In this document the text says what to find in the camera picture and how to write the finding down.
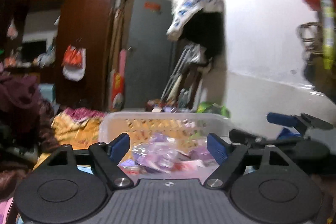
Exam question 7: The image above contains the dark red box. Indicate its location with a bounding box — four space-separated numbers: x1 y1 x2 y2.
132 142 178 173

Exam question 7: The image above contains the red pink box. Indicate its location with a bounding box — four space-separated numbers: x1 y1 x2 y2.
172 159 219 174

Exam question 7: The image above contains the yellow patterned cloth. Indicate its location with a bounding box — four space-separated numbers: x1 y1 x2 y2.
51 113 102 149

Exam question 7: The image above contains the green white plastic bag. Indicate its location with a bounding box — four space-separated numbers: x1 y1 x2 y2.
197 102 231 118

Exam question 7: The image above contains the hanging brown bag cluster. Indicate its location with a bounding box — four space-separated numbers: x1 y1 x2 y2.
297 12 335 104

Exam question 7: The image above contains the clear plastic basket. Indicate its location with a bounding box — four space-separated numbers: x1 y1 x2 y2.
98 111 234 161

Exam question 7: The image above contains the folded metal drying rack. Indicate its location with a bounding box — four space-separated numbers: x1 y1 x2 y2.
161 43 206 101

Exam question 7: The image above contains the dark maroon clothes pile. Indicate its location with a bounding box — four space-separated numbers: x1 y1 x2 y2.
1 74 59 153

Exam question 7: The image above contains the orange white plastic bag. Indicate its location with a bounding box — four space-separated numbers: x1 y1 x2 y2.
62 45 86 82

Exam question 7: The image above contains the black monitor screen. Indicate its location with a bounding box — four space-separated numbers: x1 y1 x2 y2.
21 40 47 62

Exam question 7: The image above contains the white black hanging jacket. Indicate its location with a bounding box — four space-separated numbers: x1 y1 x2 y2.
166 0 224 60

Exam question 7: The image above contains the grey metal door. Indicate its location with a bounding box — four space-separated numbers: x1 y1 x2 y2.
124 0 174 109

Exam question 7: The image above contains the dark red wooden wardrobe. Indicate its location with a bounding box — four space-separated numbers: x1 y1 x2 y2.
1 0 116 110

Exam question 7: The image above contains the coiled grey cord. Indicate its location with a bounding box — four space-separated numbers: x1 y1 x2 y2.
297 21 325 57

